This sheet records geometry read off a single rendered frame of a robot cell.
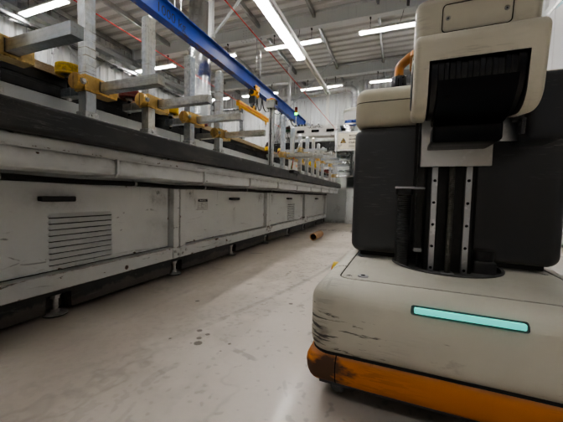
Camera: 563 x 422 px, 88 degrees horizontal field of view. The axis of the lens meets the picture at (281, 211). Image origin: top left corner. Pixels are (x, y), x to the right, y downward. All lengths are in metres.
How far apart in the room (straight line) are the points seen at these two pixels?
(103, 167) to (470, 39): 1.09
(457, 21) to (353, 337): 0.69
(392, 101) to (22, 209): 1.26
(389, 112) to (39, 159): 1.03
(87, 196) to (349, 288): 1.12
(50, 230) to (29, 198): 0.13
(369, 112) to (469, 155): 0.31
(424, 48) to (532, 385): 0.65
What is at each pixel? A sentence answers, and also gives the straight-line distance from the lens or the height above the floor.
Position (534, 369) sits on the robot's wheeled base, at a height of 0.18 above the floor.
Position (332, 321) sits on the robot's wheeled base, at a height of 0.20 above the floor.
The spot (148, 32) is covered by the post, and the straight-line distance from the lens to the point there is 1.43.
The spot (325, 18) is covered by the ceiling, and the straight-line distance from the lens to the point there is 8.58.
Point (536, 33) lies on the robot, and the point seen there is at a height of 0.77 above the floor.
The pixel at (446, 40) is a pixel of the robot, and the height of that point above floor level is 0.78.
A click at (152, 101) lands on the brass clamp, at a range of 1.34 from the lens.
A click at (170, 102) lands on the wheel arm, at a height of 0.83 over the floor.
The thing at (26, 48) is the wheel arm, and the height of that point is 0.81.
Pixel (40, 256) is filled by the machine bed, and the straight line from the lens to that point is 1.36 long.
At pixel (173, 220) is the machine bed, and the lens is 1.73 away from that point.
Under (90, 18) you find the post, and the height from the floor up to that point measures 1.01.
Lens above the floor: 0.47
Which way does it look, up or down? 3 degrees down
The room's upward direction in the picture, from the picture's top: 1 degrees clockwise
